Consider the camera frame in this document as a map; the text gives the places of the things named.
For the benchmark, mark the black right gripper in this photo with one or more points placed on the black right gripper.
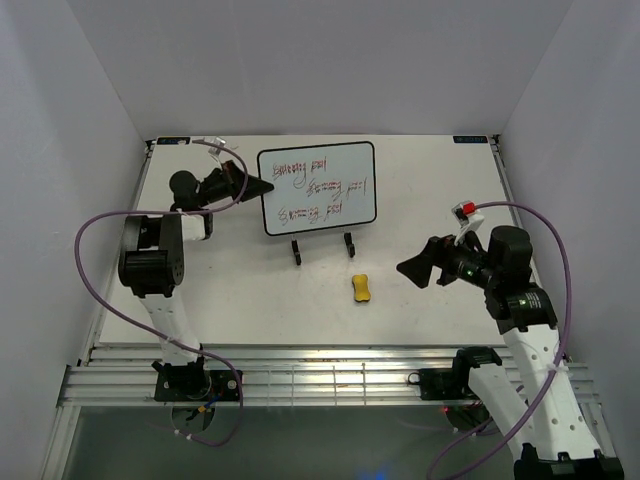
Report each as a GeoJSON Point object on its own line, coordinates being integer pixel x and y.
{"type": "Point", "coordinates": [438, 251]}

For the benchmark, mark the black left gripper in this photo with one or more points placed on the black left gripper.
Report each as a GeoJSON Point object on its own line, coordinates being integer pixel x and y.
{"type": "Point", "coordinates": [236, 179]}

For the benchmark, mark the yellow bone-shaped eraser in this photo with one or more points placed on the yellow bone-shaped eraser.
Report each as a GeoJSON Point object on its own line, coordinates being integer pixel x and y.
{"type": "Point", "coordinates": [361, 291]}

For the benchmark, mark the small black-framed whiteboard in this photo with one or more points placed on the small black-framed whiteboard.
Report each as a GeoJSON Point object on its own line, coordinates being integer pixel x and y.
{"type": "Point", "coordinates": [318, 187]}

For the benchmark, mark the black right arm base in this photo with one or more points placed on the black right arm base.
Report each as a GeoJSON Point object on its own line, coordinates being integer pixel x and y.
{"type": "Point", "coordinates": [440, 384]}

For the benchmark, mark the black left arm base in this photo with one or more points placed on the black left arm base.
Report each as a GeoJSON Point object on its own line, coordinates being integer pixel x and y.
{"type": "Point", "coordinates": [194, 382]}

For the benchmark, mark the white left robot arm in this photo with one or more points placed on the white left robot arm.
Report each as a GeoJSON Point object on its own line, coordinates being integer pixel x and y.
{"type": "Point", "coordinates": [152, 265]}

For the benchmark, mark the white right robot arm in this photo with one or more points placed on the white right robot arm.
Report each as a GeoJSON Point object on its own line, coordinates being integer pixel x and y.
{"type": "Point", "coordinates": [543, 425]}

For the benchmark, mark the blue label top left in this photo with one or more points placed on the blue label top left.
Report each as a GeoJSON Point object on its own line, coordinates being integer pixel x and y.
{"type": "Point", "coordinates": [173, 141]}

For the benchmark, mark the blue label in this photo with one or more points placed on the blue label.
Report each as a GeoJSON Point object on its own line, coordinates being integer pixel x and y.
{"type": "Point", "coordinates": [173, 141]}
{"type": "Point", "coordinates": [470, 139]}

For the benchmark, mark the blue label top right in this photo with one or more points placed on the blue label top right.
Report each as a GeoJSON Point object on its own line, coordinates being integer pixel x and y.
{"type": "Point", "coordinates": [470, 139]}

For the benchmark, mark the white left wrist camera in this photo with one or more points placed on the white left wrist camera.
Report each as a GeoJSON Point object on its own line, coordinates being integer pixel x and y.
{"type": "Point", "coordinates": [214, 147]}

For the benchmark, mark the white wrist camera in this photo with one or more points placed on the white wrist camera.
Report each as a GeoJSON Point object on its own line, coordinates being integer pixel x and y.
{"type": "Point", "coordinates": [214, 147]}
{"type": "Point", "coordinates": [469, 218]}

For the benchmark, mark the black wire whiteboard stand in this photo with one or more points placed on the black wire whiteboard stand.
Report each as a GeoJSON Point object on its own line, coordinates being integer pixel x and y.
{"type": "Point", "coordinates": [317, 245]}

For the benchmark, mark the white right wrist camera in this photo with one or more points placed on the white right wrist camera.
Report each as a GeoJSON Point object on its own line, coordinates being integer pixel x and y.
{"type": "Point", "coordinates": [469, 218]}

